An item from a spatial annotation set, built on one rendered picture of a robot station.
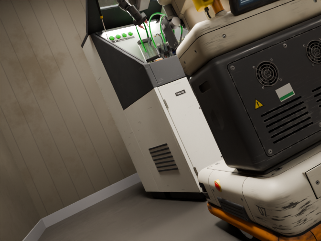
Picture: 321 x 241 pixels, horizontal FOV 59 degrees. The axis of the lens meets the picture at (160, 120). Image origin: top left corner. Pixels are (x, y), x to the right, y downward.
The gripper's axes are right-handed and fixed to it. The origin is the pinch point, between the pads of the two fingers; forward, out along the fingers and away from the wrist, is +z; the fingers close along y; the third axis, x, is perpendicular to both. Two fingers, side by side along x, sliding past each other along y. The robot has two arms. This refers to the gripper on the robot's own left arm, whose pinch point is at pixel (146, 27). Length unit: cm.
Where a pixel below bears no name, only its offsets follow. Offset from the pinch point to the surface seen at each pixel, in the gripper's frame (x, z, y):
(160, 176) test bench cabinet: 62, 68, 61
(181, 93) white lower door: 49, 26, 8
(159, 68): 35.8, 8.0, 8.3
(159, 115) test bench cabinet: 55, 24, 26
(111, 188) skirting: -27, 149, 161
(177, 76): 39.1, 20.7, 2.6
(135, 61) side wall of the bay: 26.5, -1.5, 18.0
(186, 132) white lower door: 69, 37, 19
